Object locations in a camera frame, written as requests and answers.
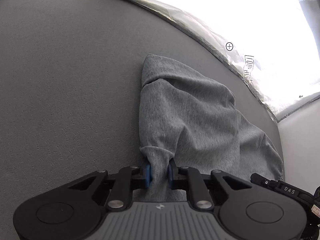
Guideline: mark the clear plastic storage bag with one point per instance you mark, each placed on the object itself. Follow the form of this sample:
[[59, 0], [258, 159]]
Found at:
[[273, 45]]

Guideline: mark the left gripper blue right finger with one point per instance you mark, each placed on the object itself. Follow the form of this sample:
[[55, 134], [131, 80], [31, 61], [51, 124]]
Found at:
[[191, 181]]

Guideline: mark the grey sweatpants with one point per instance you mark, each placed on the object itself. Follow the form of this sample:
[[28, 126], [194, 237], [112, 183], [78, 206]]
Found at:
[[192, 119]]

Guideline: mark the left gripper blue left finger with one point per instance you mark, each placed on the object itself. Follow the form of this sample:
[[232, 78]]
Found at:
[[124, 183]]

